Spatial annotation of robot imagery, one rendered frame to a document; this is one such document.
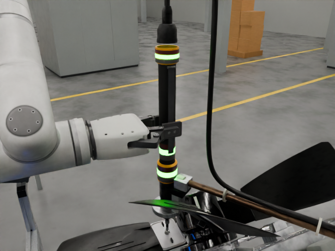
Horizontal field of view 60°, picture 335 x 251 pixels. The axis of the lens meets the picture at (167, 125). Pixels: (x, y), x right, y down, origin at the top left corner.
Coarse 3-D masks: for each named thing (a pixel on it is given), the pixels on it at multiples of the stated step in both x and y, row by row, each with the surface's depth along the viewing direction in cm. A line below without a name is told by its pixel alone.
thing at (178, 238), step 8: (152, 224) 73; (160, 224) 73; (168, 224) 73; (160, 232) 70; (176, 232) 70; (160, 240) 68; (168, 240) 68; (176, 240) 68; (184, 240) 68; (168, 248) 66
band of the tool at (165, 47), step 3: (159, 45) 53; (162, 45) 54; (165, 45) 54; (168, 45) 54; (171, 45) 54; (174, 45) 53; (156, 48) 51; (159, 48) 50; (162, 48) 50; (165, 48) 50; (168, 48) 50; (171, 48) 50; (174, 48) 50; (177, 48) 51; (159, 54) 51; (162, 54) 50; (171, 54) 50; (174, 54) 51; (159, 63) 52; (174, 63) 52
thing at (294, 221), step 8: (192, 184) 60; (200, 184) 59; (208, 192) 58; (216, 192) 57; (232, 200) 56; (240, 200) 55; (248, 200) 55; (256, 208) 53; (264, 208) 53; (272, 216) 52; (280, 216) 51; (288, 216) 51; (296, 224) 50; (304, 224) 49; (312, 224) 49; (320, 232) 48; (328, 232) 48
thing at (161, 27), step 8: (168, 8) 48; (168, 16) 49; (160, 24) 50; (168, 24) 49; (160, 32) 50; (168, 32) 49; (176, 32) 50; (160, 40) 50; (168, 40) 50; (176, 40) 51; (160, 184) 63; (168, 184) 62; (160, 192) 64; (168, 192) 63
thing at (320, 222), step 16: (208, 80) 50; (208, 96) 50; (208, 112) 52; (208, 128) 53; (208, 144) 54; (208, 160) 55; (224, 192) 55; (240, 192) 55; (272, 208) 52; (320, 224) 48
